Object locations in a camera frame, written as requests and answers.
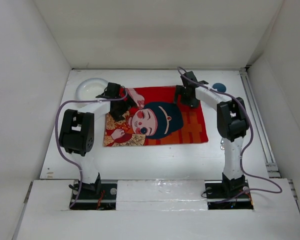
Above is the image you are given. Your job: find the aluminium rail on right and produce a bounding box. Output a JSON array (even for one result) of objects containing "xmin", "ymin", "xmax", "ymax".
[{"xmin": 239, "ymin": 68, "xmax": 282, "ymax": 179}]

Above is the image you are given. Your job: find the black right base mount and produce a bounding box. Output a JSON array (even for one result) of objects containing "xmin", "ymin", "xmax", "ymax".
[{"xmin": 201, "ymin": 174, "xmax": 254, "ymax": 210}]

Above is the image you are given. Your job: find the silver table knife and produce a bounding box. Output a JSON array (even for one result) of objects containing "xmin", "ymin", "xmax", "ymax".
[{"xmin": 220, "ymin": 138, "xmax": 225, "ymax": 151}]

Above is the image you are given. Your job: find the blue cup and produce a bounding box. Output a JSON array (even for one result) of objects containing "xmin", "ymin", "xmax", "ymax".
[{"xmin": 212, "ymin": 82, "xmax": 227, "ymax": 93}]

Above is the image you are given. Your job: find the red patterned cloth placemat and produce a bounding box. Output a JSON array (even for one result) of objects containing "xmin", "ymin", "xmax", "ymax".
[{"xmin": 103, "ymin": 86, "xmax": 209, "ymax": 147}]

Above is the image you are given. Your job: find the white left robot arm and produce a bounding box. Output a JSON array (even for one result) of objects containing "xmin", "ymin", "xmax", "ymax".
[{"xmin": 54, "ymin": 82, "xmax": 137, "ymax": 199}]

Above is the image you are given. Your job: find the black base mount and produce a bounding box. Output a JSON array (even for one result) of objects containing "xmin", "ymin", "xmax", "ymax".
[
  {"xmin": 201, "ymin": 174, "xmax": 254, "ymax": 210},
  {"xmin": 69, "ymin": 174, "xmax": 118, "ymax": 211}
]

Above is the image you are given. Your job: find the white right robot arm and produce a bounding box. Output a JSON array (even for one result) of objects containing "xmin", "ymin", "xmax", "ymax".
[{"xmin": 174, "ymin": 68, "xmax": 250, "ymax": 197}]

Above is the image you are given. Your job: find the white blue-rimmed plate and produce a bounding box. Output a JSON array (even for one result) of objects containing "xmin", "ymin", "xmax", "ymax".
[{"xmin": 75, "ymin": 78, "xmax": 108, "ymax": 101}]

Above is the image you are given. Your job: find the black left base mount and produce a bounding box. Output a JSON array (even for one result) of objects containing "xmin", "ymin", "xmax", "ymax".
[{"xmin": 69, "ymin": 174, "xmax": 118, "ymax": 211}]

